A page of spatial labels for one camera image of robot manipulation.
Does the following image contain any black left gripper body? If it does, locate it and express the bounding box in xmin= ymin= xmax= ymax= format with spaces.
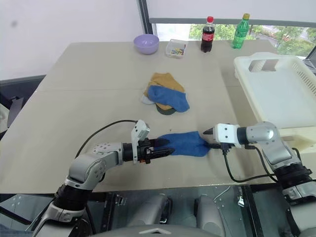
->
xmin=136 ymin=138 xmax=156 ymax=165

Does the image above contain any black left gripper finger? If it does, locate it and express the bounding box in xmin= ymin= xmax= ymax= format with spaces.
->
xmin=152 ymin=148 xmax=176 ymax=159
xmin=151 ymin=138 xmax=170 ymax=147

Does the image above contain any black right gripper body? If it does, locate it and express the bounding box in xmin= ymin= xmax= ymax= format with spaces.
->
xmin=216 ymin=142 xmax=236 ymax=156

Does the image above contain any blue sock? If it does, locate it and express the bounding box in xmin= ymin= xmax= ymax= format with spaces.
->
xmin=147 ymin=84 xmax=191 ymax=114
xmin=157 ymin=131 xmax=211 ymax=158

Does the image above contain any dark green sock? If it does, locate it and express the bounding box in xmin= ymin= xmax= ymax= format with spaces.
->
xmin=156 ymin=107 xmax=178 ymax=116

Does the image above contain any light grey sock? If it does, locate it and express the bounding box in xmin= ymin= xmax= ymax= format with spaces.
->
xmin=140 ymin=94 xmax=154 ymax=106

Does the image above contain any pile of socks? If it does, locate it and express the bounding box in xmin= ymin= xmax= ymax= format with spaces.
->
xmin=143 ymin=72 xmax=186 ymax=112

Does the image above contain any white plastic basket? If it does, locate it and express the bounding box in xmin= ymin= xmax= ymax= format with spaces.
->
xmin=233 ymin=52 xmax=316 ymax=154

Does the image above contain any black object beside basket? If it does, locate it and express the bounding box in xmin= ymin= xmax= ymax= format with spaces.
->
xmin=302 ymin=51 xmax=316 ymax=73

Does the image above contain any grey rounded robot shell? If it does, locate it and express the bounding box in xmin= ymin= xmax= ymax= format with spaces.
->
xmin=194 ymin=194 xmax=232 ymax=237
xmin=123 ymin=194 xmax=173 ymax=232

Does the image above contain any clear box with colourful bits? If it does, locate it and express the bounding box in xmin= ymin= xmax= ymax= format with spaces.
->
xmin=165 ymin=39 xmax=190 ymax=59

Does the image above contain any cola bottle with red cap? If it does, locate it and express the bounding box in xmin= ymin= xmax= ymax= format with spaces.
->
xmin=200 ymin=16 xmax=216 ymax=53

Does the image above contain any purple plastic bowl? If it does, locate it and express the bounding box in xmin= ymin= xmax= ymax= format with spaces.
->
xmin=133 ymin=34 xmax=160 ymax=55

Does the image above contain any green bottle with yellow cap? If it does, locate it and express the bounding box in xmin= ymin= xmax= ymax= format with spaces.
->
xmin=231 ymin=13 xmax=251 ymax=50

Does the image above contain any grey roller blind bar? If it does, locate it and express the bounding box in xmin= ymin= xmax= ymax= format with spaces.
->
xmin=149 ymin=17 xmax=316 ymax=27

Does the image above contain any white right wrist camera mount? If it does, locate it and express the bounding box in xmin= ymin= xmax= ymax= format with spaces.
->
xmin=213 ymin=123 xmax=240 ymax=144

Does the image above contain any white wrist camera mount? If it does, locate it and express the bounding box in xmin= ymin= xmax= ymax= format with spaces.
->
xmin=213 ymin=123 xmax=240 ymax=144
xmin=130 ymin=119 xmax=151 ymax=164

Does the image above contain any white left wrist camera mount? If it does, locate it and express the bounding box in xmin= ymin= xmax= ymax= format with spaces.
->
xmin=130 ymin=119 xmax=151 ymax=164

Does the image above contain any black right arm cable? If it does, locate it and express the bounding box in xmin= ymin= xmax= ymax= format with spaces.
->
xmin=222 ymin=144 xmax=281 ymax=184

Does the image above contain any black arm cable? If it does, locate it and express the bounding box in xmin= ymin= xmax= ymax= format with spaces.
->
xmin=75 ymin=119 xmax=138 ymax=158
xmin=222 ymin=144 xmax=281 ymax=184

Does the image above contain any thin white cable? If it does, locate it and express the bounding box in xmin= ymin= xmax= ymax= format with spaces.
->
xmin=213 ymin=186 xmax=232 ymax=201

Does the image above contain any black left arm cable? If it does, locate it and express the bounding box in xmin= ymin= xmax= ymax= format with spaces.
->
xmin=75 ymin=119 xmax=138 ymax=158

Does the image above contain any dark window frame post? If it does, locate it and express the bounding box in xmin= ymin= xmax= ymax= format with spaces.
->
xmin=138 ymin=0 xmax=159 ymax=42

